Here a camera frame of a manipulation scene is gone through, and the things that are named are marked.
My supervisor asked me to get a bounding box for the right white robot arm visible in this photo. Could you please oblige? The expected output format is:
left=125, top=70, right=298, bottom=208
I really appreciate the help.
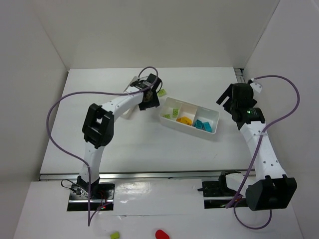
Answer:
left=217, top=83, right=297, bottom=211

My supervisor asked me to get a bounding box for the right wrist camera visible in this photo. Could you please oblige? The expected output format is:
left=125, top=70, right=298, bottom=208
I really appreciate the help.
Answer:
left=247, top=78, right=262, bottom=94

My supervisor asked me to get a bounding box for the yellow lego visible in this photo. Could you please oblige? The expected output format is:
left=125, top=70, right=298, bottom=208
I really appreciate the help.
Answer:
left=176, top=116, right=192, bottom=126

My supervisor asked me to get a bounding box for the red piece outside front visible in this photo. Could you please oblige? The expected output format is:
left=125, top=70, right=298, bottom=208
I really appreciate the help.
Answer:
left=155, top=230, right=170, bottom=239

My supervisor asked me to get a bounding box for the aluminium rail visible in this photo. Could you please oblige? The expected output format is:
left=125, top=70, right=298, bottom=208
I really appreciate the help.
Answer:
left=223, top=80, right=267, bottom=167
left=39, top=170, right=234, bottom=181

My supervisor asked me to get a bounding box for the white divided tray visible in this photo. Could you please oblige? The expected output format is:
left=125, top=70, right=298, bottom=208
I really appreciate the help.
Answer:
left=159, top=97, right=220, bottom=140
left=121, top=76, right=139, bottom=119

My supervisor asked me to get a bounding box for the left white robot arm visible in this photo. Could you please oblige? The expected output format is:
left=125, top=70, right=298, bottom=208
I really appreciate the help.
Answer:
left=77, top=74, right=162, bottom=197

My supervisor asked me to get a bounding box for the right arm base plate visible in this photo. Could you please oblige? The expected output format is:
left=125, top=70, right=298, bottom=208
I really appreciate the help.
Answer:
left=198, top=171, right=236, bottom=209

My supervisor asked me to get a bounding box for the teal lego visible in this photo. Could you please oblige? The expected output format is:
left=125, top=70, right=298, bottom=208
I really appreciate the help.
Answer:
left=194, top=119, right=202, bottom=129
left=202, top=122, right=212, bottom=132

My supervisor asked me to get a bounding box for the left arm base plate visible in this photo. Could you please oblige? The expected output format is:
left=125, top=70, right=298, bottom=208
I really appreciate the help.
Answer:
left=67, top=183, right=115, bottom=212

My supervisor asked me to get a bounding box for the green lego outside front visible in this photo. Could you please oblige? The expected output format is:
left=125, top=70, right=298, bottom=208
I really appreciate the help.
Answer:
left=110, top=232, right=120, bottom=239

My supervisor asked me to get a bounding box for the aluminium front rail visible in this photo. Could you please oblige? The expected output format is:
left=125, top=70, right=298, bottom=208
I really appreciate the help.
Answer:
left=39, top=170, right=234, bottom=181

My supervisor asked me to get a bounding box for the aluminium right rail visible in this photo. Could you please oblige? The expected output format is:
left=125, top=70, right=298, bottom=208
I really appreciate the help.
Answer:
left=223, top=80, right=267, bottom=167

